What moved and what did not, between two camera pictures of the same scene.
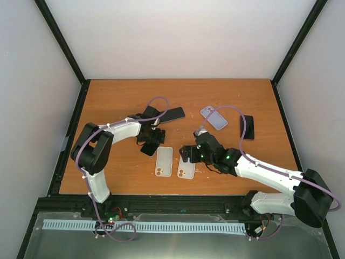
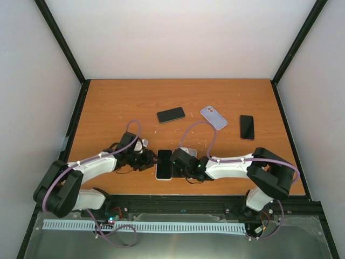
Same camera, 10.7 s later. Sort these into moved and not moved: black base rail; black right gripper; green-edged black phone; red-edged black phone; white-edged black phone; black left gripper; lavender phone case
Moved: white-edged black phone; black left gripper; black right gripper
Not moved: green-edged black phone; lavender phone case; black base rail; red-edged black phone
